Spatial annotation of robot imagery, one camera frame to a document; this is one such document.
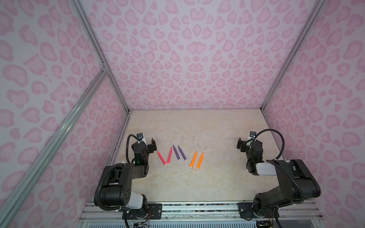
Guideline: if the purple marker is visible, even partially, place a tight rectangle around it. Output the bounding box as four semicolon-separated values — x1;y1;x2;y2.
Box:
173;145;181;161
178;146;187;161

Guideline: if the pink marker left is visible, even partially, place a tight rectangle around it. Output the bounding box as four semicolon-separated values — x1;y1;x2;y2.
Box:
157;151;167;165

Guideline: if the orange marker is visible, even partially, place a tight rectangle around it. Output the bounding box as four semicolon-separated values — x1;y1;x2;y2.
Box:
196;153;204;170
190;152;197;168

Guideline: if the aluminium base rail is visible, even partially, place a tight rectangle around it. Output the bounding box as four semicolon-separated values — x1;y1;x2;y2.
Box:
77;200;327;228

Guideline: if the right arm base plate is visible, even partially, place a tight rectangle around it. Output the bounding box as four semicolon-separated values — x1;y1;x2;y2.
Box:
237;202;279;221

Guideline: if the pink marker right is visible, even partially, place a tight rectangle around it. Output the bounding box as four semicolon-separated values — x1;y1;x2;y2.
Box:
167;147;173;164

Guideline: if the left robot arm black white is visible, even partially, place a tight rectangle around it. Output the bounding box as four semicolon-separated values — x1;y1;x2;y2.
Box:
94;139;157;213

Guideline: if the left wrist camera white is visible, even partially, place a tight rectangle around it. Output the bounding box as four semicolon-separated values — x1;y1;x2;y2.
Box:
136;133;147;144

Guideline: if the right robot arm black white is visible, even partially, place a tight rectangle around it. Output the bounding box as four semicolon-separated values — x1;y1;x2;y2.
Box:
237;138;321;220

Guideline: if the pink marker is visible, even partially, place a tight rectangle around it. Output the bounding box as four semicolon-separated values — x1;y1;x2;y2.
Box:
167;147;173;164
157;151;167;165

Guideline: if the diagonal aluminium frame bar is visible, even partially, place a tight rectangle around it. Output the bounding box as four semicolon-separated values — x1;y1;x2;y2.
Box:
1;70;107;228

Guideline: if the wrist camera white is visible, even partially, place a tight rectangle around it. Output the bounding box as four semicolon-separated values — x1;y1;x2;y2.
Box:
136;133;147;144
248;131;257;139

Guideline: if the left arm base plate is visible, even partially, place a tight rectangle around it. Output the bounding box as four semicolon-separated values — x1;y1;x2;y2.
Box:
122;203;162;220

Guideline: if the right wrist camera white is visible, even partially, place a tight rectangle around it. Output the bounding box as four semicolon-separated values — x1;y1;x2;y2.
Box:
248;131;257;139

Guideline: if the purple marker right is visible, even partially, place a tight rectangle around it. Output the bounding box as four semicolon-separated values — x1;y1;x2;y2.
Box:
178;146;187;161

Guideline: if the purple marker left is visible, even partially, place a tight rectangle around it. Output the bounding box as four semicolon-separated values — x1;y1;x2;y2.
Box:
173;145;181;161

